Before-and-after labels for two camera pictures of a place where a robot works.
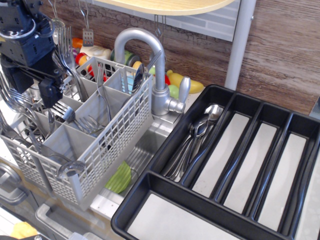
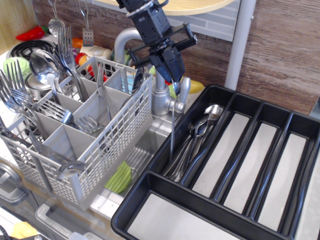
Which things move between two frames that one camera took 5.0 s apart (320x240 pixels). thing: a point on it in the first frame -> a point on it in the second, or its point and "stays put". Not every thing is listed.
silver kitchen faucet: [161, 102] stays put
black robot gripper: [28, 54] -> [160, 39]
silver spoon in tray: [212, 113] stays put
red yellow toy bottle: [81, 58] stays put
